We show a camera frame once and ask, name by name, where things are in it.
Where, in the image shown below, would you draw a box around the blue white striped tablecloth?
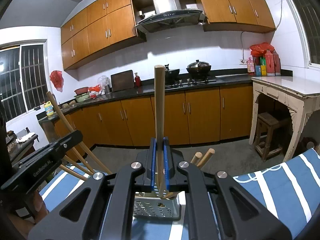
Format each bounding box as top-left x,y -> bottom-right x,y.
38,147 -> 320,240

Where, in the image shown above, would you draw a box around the red bottle on counter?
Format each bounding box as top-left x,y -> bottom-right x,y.
135,73 -> 142,87

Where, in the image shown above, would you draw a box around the black lidded wok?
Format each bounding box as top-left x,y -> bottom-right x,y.
186,60 -> 211,80

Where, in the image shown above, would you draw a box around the barred window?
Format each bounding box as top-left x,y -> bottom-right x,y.
293,0 -> 319,64
1,43 -> 48,121

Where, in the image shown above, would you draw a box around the black countertop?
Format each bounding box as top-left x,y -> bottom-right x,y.
36,69 -> 293,126

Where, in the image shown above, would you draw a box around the wooden stool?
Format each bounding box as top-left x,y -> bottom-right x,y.
254,112 -> 289,162

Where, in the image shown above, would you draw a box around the yellow detergent bottle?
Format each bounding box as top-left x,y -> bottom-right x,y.
44,101 -> 54,116

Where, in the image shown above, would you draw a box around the person's left hand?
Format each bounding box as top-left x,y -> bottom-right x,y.
4,191 -> 49,239

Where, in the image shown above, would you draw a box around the white worn side table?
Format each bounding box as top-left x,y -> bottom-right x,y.
249,76 -> 320,162

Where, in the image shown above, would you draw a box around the orange upper cabinets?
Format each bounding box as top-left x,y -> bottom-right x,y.
61,0 -> 276,69

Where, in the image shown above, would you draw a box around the orange cabinets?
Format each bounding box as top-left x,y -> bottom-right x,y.
61,0 -> 276,69
53,84 -> 254,160

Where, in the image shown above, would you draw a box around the orange lower cabinets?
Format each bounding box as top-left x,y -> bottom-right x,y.
53,84 -> 254,160

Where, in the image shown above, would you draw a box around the left barred window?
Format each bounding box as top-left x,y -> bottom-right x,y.
1,43 -> 48,121

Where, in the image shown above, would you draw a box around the red bag and bottles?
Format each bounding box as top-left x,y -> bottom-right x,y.
247,42 -> 281,76

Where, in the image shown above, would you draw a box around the steel range hood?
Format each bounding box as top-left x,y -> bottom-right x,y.
132,0 -> 207,33

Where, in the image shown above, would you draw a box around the stacked bowls on counter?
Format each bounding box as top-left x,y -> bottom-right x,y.
74,87 -> 90,103

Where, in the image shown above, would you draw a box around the red plastic bag on wall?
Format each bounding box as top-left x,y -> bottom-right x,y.
50,70 -> 64,93

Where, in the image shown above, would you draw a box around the dark wooden cutting board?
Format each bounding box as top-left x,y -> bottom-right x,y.
111,70 -> 135,92

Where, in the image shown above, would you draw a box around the green perforated chopstick holder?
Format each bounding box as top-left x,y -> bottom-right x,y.
133,190 -> 181,221

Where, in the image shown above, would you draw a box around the right barred window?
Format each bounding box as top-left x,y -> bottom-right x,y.
293,0 -> 319,64

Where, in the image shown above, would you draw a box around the black wok with utensils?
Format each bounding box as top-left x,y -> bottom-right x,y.
164,64 -> 180,85

